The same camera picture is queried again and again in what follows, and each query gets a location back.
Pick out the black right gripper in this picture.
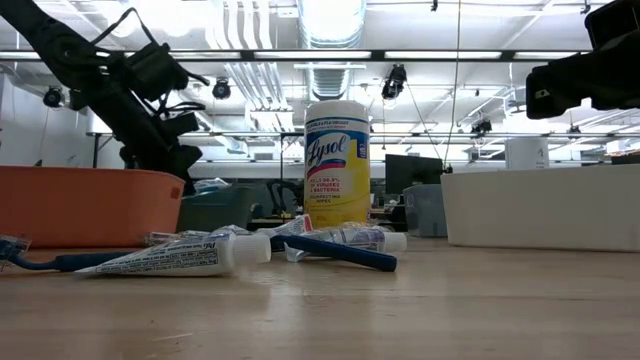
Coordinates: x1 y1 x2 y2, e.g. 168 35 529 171
524 47 640 121

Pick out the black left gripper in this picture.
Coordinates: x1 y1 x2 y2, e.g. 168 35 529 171
99 84 204 196

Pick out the blue white toothbrush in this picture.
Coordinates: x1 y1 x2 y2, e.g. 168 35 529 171
192 176 232 197
144 228 216 247

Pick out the small white toothpaste tube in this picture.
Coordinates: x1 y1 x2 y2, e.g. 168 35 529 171
284 225 409 263
73 232 273 279
254 213 315 240

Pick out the orange plastic bin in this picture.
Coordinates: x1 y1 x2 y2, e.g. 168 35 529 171
0 165 186 250

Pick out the white plastic bin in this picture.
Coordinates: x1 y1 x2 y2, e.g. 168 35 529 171
440 163 640 254

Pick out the yellow white wipes canister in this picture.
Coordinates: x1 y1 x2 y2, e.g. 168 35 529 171
303 99 372 230

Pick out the teal plastic bin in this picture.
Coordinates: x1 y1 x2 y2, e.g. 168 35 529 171
175 183 257 234

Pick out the black ceiling spotlight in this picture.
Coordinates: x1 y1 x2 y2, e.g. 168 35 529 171
42 85 66 109
211 77 233 101
469 117 494 137
380 63 409 101

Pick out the white led light bar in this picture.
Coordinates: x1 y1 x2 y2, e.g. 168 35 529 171
383 49 504 60
252 49 374 60

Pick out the black computer monitor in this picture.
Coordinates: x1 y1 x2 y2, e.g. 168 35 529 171
384 153 447 196

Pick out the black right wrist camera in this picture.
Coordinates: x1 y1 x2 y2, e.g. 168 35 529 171
583 0 640 51

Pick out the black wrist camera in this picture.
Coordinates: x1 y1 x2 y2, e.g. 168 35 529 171
583 0 640 51
119 42 211 104

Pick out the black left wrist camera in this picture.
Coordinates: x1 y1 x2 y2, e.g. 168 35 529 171
119 42 211 104

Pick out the thin hanging cable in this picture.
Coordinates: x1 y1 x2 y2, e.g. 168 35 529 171
442 0 462 174

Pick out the silver ventilation duct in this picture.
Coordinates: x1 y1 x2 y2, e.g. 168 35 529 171
298 0 369 101

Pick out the black overhead rail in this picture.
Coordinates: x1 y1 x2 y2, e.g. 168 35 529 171
0 48 594 64

